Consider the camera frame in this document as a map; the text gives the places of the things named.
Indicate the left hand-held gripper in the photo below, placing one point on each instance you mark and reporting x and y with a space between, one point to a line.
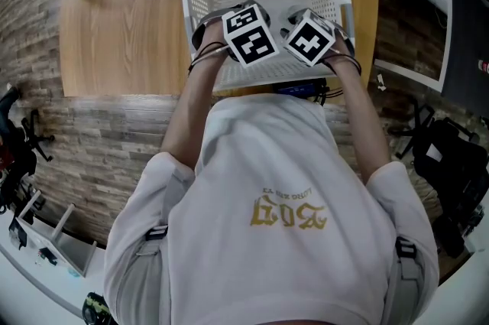
250 36

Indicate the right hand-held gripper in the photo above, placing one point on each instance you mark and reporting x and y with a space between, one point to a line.
309 42

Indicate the person's right forearm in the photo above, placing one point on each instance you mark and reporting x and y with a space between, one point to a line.
363 124

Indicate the person's left forearm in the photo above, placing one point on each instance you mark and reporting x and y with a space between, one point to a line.
187 113

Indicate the dark blue electronic box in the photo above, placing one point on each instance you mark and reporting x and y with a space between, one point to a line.
296 89

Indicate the white paper scrap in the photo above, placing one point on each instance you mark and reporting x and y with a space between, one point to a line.
381 82

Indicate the red label can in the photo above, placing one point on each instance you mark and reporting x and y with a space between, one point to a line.
483 67

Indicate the black office chair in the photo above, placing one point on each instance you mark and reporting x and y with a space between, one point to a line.
454 170
17 155

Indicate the person's white printed t-shirt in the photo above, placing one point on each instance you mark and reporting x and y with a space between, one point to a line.
267 277

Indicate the black yellow device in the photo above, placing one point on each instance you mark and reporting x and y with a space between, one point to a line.
95 310

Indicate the dark grey desk white frame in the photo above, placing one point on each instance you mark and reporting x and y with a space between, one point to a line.
466 48

